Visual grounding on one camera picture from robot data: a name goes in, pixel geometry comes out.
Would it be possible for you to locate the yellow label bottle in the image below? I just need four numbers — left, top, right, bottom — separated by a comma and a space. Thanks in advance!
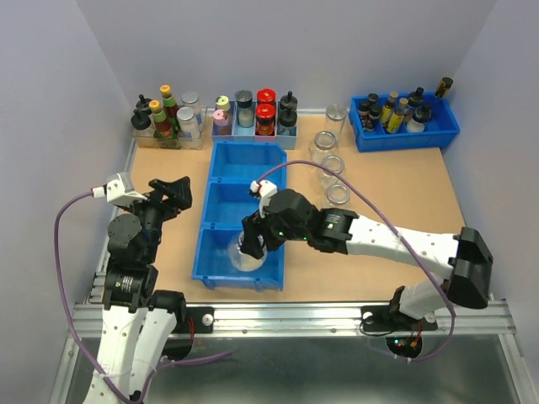
386, 98, 408, 134
380, 91, 399, 128

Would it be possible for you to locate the front yellow-cap sauce bottle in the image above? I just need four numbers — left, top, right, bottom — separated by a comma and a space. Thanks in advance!
149, 99, 178, 149

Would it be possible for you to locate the blue tray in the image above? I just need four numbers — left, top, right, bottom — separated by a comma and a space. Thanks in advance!
349, 92, 460, 152

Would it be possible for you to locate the rear black dispenser bottle left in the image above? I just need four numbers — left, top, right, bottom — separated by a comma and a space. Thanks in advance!
136, 94, 152, 116

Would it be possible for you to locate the pink-cap spice bottle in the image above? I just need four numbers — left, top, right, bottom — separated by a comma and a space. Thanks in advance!
213, 109, 232, 136

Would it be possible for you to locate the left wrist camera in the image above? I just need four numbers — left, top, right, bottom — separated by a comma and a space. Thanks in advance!
91, 172, 148, 207

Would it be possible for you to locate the yellow label bottle rear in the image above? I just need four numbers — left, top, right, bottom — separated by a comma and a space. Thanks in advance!
380, 91, 399, 128

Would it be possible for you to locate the silver-lid jar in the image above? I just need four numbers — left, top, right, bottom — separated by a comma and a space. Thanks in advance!
181, 91, 204, 130
176, 106, 200, 139

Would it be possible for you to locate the pastel compartment organizer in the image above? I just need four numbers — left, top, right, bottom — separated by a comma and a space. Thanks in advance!
211, 100, 299, 150

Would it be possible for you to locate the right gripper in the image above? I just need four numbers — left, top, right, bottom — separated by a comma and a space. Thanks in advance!
239, 207, 309, 259

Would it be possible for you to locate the front red-lid sauce jar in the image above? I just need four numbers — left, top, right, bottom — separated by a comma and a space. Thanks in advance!
255, 104, 275, 136

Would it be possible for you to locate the rear yellow-cap sauce bottle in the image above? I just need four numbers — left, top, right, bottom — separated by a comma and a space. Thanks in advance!
160, 84, 179, 133

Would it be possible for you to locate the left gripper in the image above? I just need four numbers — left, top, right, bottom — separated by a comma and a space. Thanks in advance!
120, 175, 193, 260

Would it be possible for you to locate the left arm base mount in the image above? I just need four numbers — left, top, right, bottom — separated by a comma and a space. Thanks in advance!
141, 290, 215, 360

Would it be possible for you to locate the dark bottle gold band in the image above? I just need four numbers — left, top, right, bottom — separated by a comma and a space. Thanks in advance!
434, 77, 454, 99

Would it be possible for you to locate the yellow-cap sauce bottle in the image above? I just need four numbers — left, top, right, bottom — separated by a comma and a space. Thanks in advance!
149, 99, 178, 149
160, 84, 179, 133

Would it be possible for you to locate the large blue divided bin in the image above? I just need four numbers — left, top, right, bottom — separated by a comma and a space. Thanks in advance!
192, 141, 287, 291

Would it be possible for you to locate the rear red-lid sauce jar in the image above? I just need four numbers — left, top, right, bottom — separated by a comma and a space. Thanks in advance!
257, 88, 276, 106

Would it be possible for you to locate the front silver-lid jar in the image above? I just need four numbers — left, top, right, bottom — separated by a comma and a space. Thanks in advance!
176, 106, 200, 139

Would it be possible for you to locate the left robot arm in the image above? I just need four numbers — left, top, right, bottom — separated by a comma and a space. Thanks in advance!
84, 173, 193, 403

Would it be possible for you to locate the front black dispenser bottle left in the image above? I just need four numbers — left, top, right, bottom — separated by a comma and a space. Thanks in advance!
131, 109, 154, 137

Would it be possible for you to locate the clear plastic organizer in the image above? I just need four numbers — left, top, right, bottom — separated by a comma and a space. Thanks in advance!
131, 108, 204, 150

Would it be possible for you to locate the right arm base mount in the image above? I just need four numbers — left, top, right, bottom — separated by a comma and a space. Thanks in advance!
359, 286, 438, 359

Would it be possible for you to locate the yellow-cap spice bottle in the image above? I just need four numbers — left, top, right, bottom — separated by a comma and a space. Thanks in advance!
215, 95, 231, 113

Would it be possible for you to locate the lidded glass jar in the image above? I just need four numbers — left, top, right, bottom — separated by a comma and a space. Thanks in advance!
324, 104, 348, 138

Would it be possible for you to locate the black dispenser bottle tray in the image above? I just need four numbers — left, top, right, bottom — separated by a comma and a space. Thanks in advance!
406, 104, 432, 133
408, 87, 424, 109

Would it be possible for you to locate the front black dispenser bottle middle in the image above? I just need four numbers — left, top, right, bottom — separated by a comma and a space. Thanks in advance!
277, 106, 297, 136

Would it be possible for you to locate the red-lid sauce jar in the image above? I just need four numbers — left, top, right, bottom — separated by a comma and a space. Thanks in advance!
255, 104, 275, 136
257, 88, 276, 106

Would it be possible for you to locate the rear black dispenser bottle middle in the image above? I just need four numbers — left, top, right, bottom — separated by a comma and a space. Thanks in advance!
279, 91, 298, 111

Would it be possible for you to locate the black dispenser bottle tray front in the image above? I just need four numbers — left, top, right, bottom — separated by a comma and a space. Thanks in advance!
406, 104, 432, 133

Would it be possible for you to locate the black-cap spice jar front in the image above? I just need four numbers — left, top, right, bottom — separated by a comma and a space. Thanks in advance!
358, 93, 382, 131

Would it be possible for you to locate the yellow label bottle front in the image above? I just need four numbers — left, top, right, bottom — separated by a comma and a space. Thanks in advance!
386, 98, 408, 134

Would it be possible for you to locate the grey-lid salt shaker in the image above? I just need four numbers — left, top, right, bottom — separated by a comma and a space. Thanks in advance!
235, 89, 254, 128

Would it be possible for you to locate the black dispenser bottle tray rear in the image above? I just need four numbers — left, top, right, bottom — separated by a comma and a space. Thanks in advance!
408, 87, 424, 109

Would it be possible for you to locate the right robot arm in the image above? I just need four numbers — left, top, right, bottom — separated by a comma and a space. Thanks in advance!
236, 189, 494, 330

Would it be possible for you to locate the black dispenser bottle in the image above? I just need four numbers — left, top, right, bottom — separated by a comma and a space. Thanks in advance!
131, 109, 154, 137
136, 94, 152, 116
277, 106, 297, 136
279, 91, 298, 111

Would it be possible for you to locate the rear silver-lid jar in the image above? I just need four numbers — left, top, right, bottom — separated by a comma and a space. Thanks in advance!
181, 91, 204, 130

